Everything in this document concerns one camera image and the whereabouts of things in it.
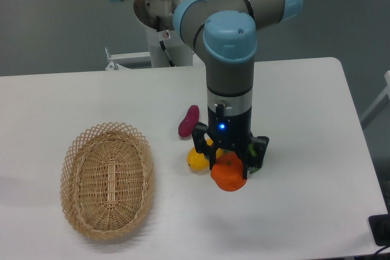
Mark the orange fruit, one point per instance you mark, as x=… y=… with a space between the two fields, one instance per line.
x=227 y=172

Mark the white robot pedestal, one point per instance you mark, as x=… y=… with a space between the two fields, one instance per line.
x=166 y=48

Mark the woven wicker basket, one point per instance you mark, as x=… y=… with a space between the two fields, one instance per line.
x=107 y=183

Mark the yellow lemon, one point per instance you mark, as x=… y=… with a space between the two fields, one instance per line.
x=197 y=161

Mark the black device at table edge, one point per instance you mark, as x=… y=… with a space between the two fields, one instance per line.
x=379 y=225

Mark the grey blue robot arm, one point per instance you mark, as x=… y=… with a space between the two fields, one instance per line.
x=223 y=35

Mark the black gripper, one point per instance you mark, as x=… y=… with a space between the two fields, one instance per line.
x=231 y=133

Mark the white frame at right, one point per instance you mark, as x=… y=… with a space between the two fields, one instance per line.
x=379 y=104

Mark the purple sweet potato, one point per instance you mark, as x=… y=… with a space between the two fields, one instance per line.
x=188 y=123

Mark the green leafy vegetable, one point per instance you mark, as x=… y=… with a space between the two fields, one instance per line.
x=255 y=158

